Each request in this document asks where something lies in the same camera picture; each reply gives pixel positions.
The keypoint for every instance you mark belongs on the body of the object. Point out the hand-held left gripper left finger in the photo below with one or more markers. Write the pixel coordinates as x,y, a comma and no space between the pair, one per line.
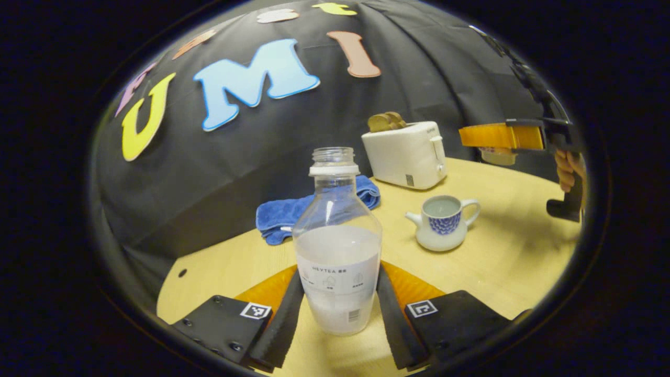
282,330

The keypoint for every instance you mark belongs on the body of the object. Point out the brown toast slice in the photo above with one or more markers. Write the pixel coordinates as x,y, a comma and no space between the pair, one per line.
397,119
378,123

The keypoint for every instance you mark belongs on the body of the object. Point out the blue towel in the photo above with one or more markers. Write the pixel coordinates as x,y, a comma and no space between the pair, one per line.
277,220

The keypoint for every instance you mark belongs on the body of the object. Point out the white toaster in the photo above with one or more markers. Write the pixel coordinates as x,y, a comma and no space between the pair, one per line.
403,157

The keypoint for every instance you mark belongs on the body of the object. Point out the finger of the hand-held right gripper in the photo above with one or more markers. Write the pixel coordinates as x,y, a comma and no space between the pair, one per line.
492,136

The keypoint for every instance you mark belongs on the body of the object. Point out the clear plastic water bottle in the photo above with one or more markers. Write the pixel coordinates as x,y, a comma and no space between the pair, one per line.
337,251

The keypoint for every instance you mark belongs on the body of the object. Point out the white blue-patterned teacup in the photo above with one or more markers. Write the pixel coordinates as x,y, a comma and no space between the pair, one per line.
442,235

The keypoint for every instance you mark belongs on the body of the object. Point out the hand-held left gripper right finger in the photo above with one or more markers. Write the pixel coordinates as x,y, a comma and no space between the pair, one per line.
395,324

